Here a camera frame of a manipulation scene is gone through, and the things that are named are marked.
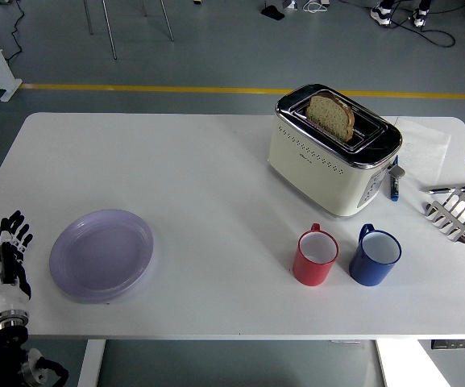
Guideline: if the black silver pen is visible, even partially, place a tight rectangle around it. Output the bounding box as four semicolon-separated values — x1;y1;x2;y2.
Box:
420;184;465;194

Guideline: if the blue marker pen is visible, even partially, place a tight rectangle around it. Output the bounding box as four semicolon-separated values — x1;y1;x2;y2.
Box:
388;156;401;202

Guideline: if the purple plastic plate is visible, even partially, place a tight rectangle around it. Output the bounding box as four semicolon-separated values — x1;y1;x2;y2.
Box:
49;208;155;302

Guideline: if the white paper sheet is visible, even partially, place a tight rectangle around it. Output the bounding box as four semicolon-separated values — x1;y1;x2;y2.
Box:
392;116;453;185

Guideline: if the person's white black shoe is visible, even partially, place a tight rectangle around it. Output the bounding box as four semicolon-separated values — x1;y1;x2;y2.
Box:
412;6;429;28
370;2;394;27

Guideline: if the black table control panel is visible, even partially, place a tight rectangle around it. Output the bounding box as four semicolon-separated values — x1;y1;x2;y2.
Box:
430;339;465;351

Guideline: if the metal chair leg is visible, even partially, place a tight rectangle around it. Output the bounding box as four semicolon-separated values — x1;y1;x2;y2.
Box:
160;0;175;42
102;0;118;60
83;0;94;35

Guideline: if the black floor pedal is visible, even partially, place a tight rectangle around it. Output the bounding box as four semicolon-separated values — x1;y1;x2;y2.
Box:
260;4;286;21

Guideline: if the bread slice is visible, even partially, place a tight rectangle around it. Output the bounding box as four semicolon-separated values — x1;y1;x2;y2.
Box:
305;94;355;143

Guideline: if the black floor cable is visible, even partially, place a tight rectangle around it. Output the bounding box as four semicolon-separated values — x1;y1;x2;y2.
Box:
384;10;457;48

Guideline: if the white coiled cable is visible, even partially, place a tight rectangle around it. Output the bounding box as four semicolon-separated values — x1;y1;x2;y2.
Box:
302;0;330;13

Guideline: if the cream chrome toaster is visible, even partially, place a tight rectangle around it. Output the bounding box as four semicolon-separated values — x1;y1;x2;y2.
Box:
267;83;406;220

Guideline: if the blue enamel mug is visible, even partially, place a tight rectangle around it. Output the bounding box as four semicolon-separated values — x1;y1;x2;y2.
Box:
348;223;402;287

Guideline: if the red enamel mug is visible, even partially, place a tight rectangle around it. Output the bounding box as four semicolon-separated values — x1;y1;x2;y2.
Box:
292;223;340;287

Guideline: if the white table leg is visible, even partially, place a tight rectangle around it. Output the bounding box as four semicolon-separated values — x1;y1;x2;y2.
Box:
77;339;106;387

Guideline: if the metal toast rack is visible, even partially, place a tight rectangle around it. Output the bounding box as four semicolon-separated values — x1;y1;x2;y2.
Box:
423;189;465;245

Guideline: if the black heater cord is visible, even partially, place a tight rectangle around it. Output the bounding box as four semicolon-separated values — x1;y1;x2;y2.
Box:
4;0;26;62

